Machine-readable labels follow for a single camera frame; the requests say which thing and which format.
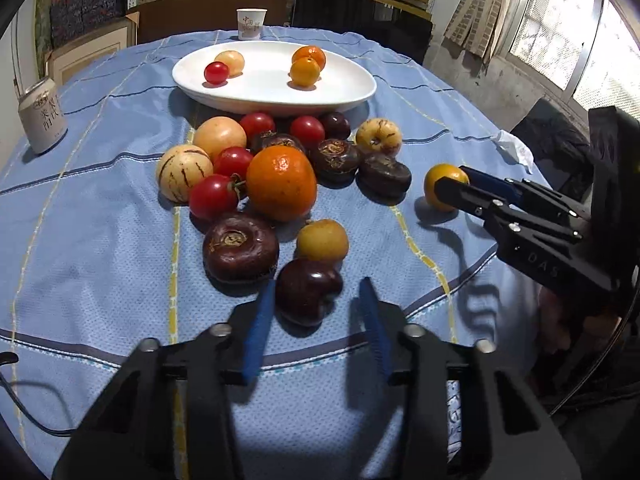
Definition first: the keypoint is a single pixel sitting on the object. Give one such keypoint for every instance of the blue striped tablecloth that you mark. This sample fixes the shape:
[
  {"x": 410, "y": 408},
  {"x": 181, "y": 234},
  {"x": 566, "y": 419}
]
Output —
[{"x": 100, "y": 260}]

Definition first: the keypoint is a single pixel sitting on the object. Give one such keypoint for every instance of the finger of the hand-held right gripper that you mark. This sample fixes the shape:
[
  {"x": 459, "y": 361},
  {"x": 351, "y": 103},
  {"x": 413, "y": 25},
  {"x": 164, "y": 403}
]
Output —
[
  {"x": 465, "y": 197},
  {"x": 490, "y": 182}
]

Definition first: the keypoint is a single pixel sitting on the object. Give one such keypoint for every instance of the bundle of wooden slats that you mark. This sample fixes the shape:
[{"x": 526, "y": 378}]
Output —
[{"x": 480, "y": 5}]

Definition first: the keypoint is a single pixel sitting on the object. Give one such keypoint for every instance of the orange mandarin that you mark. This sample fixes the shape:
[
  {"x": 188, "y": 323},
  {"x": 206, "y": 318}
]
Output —
[{"x": 312, "y": 53}]

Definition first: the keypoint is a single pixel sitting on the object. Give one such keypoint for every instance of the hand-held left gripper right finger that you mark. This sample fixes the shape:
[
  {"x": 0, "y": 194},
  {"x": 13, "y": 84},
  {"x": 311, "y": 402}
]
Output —
[{"x": 375, "y": 332}]

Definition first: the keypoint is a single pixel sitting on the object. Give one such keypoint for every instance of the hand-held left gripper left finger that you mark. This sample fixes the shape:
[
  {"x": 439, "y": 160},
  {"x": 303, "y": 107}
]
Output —
[{"x": 260, "y": 332}]

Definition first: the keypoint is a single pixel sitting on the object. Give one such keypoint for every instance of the small dark purple plum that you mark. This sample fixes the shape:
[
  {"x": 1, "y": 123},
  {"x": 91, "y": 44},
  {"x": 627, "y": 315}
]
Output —
[{"x": 335, "y": 125}]

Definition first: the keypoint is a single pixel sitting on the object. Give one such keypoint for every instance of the large orange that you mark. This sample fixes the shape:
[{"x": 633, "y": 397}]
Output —
[{"x": 281, "y": 183}]

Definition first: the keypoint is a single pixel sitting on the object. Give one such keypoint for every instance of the barred window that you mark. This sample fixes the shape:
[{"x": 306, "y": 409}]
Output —
[{"x": 560, "y": 20}]

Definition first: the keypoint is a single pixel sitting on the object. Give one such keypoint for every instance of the dark brown water chestnut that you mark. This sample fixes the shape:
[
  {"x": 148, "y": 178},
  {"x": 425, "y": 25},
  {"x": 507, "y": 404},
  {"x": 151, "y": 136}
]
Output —
[
  {"x": 334, "y": 160},
  {"x": 276, "y": 140},
  {"x": 240, "y": 248},
  {"x": 383, "y": 175}
]

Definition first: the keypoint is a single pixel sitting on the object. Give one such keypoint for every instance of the small striped pepino melon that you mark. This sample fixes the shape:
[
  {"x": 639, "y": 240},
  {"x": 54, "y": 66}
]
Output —
[{"x": 378, "y": 136}]

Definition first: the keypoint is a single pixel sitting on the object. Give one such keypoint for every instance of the white drink can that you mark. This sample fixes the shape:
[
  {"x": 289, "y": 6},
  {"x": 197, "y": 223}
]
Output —
[{"x": 42, "y": 117}]

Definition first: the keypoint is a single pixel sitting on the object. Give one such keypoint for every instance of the red cherry tomato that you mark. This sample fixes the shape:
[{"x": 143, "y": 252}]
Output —
[
  {"x": 307, "y": 130},
  {"x": 212, "y": 198},
  {"x": 216, "y": 73},
  {"x": 232, "y": 161},
  {"x": 257, "y": 124}
]

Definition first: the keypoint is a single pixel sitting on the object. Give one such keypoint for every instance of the crumpled white tissue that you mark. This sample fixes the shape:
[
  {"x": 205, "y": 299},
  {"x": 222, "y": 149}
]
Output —
[{"x": 512, "y": 147}]

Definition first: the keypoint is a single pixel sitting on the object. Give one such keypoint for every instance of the tan round longan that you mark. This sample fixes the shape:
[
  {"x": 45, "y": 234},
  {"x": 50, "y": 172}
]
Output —
[{"x": 322, "y": 240}]

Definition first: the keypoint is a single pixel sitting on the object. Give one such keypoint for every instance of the person's right hand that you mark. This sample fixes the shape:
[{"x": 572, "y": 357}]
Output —
[{"x": 555, "y": 320}]

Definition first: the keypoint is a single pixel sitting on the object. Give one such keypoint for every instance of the small pale yellow fruit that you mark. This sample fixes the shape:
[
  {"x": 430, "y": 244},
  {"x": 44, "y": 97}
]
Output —
[{"x": 232, "y": 60}]

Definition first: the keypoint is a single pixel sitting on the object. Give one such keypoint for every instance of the white oval plate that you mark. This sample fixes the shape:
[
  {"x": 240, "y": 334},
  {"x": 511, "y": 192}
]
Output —
[{"x": 265, "y": 87}]

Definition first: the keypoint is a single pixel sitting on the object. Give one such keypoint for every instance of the small orange kumquat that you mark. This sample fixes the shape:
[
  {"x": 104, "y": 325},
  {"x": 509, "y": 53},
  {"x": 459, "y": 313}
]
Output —
[{"x": 304, "y": 72}]

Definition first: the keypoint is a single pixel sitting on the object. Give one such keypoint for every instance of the large dark purple plum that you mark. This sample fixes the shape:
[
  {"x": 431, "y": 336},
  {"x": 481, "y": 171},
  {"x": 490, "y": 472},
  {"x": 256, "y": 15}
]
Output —
[{"x": 308, "y": 291}]

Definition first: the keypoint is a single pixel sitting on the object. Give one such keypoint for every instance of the dark fabric chair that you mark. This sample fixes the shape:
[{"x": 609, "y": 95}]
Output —
[{"x": 555, "y": 135}]

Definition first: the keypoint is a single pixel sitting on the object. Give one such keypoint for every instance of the large striped pepino melon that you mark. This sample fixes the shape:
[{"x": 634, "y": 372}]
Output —
[{"x": 182, "y": 172}]

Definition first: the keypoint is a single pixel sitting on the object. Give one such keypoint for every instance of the blue patterned storage box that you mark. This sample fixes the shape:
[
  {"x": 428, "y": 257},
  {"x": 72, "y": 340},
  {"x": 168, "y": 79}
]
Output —
[{"x": 85, "y": 10}]

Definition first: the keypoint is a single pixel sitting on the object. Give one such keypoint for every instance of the open cardboard box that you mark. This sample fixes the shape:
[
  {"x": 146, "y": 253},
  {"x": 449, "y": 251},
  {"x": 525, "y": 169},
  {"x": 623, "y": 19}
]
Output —
[{"x": 85, "y": 55}]

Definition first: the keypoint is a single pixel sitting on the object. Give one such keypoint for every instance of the yellow orange citrus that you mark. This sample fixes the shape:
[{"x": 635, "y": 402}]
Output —
[{"x": 442, "y": 177}]

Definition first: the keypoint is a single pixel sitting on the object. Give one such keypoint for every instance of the white paper cup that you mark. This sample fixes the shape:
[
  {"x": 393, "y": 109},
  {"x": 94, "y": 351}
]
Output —
[{"x": 249, "y": 24}]

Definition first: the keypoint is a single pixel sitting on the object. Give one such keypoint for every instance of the large peach yellow fruit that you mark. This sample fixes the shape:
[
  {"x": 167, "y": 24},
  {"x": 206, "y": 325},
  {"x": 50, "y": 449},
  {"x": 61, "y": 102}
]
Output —
[{"x": 217, "y": 132}]

